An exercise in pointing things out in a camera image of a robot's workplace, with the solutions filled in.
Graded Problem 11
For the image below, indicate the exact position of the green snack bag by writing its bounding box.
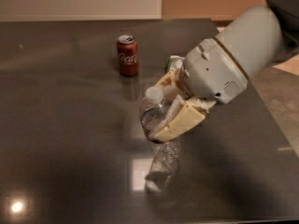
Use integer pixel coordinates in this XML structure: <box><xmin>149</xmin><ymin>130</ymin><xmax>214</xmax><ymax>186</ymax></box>
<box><xmin>165</xmin><ymin>55</ymin><xmax>185</xmax><ymax>73</ymax></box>

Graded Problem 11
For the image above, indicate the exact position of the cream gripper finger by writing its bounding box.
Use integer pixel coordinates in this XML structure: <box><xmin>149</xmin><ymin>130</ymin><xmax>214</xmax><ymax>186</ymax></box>
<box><xmin>155</xmin><ymin>69</ymin><xmax>190</xmax><ymax>103</ymax></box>
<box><xmin>149</xmin><ymin>95</ymin><xmax>216</xmax><ymax>143</ymax></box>

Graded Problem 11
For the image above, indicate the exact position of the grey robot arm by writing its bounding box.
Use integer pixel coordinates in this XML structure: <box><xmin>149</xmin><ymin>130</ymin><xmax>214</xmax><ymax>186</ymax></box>
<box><xmin>149</xmin><ymin>0</ymin><xmax>299</xmax><ymax>143</ymax></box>

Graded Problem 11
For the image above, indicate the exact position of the clear plastic water bottle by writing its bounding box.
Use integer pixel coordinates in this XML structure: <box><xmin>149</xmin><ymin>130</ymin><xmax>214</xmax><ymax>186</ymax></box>
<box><xmin>139</xmin><ymin>86</ymin><xmax>180</xmax><ymax>193</ymax></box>

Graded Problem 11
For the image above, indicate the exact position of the red Coca-Cola can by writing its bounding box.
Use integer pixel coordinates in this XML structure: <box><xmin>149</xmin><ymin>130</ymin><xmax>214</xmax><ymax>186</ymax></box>
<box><xmin>117</xmin><ymin>35</ymin><xmax>138</xmax><ymax>77</ymax></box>

